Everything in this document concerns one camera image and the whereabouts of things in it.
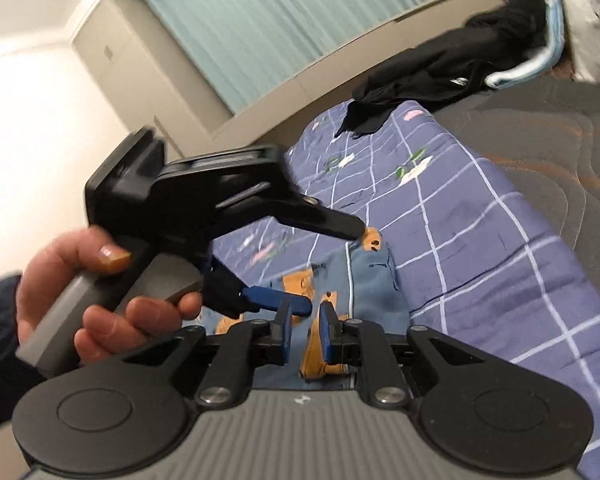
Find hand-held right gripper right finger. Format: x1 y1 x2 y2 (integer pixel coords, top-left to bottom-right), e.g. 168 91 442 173
318 300 486 408

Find light blue folded towel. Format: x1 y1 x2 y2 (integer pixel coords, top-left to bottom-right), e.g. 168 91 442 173
484 0 567 89

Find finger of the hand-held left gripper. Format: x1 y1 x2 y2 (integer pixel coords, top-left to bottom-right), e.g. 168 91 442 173
275 195 366 241
201 260 312 319

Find beige built-in window cabinet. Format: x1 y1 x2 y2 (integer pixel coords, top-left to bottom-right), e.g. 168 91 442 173
70 0 558 161

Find black clothing pile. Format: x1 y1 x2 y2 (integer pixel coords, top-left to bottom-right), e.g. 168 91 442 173
334 0 549 139

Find purple checked floral blanket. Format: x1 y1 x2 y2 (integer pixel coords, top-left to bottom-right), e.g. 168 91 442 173
200 99 600 480

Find person's left hand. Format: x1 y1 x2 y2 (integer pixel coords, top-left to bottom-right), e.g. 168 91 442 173
17 225 204 362

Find blue pants with orange cars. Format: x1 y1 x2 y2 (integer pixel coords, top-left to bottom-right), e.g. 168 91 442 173
200 227 412 386

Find person's left forearm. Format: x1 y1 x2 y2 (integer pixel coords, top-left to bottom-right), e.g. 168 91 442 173
0 274 48 433

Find pale green curtain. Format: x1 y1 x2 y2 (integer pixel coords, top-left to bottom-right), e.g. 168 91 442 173
140 0 434 116

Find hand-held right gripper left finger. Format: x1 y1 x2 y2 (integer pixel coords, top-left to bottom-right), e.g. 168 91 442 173
122 302 293 407

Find grey quilted mattress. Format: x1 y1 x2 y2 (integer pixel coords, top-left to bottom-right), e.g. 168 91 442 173
427 72 600 243

